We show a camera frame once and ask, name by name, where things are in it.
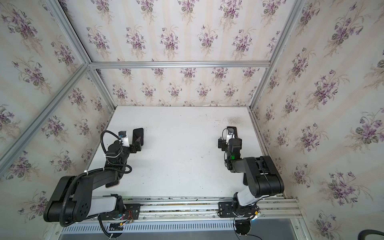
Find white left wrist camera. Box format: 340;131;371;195
118;131;130;148

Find phone in pink case far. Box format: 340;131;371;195
227;126;238;139

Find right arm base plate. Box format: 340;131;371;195
218;202;260;218

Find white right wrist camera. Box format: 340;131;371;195
226;127;235;144

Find white ventilated strip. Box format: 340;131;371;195
62;220;234;235

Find black phone in black case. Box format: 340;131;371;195
133;128;144;148

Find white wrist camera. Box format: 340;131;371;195
118;131;130;148
226;127;235;144

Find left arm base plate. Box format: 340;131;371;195
100;204;141;221

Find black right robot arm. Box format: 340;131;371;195
218;138;285;217

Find aluminium rail front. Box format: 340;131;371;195
123;196;304;222

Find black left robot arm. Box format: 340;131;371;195
43;128;144;227

